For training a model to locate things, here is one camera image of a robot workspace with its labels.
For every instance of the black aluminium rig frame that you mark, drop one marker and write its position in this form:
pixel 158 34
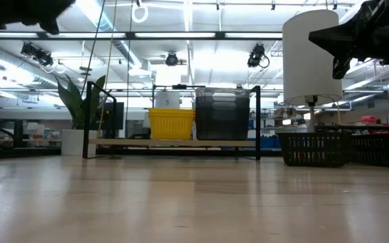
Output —
pixel 219 35

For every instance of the white table lamp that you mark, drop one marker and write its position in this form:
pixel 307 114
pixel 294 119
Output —
pixel 309 57

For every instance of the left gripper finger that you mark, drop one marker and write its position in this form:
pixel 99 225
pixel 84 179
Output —
pixel 65 4

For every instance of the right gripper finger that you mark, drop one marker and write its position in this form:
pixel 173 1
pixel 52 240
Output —
pixel 339 45
pixel 343 30

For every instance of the wooden shelf with black frame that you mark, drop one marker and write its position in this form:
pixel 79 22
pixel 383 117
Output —
pixel 181 143

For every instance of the yellow plastic basket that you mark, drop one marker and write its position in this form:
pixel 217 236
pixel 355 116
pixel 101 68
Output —
pixel 171 112
pixel 171 128
pixel 171 109

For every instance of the small black background monitor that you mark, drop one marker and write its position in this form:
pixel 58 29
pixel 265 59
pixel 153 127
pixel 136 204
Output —
pixel 117 116

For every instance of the white plant pot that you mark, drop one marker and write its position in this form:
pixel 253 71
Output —
pixel 76 143

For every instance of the small red object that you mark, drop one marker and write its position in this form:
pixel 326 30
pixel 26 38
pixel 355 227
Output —
pixel 369 119

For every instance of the black ceiling-mounted device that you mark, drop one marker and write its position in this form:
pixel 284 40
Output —
pixel 42 58
pixel 171 59
pixel 255 55

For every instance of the green leafy plant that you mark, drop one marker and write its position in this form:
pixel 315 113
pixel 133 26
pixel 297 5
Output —
pixel 76 108

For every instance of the black plastic basket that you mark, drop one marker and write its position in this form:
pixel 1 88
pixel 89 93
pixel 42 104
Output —
pixel 383 150
pixel 312 148

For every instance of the grey plastic basket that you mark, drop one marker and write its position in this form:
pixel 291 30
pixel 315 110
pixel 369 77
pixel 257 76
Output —
pixel 204 103
pixel 203 92
pixel 221 128

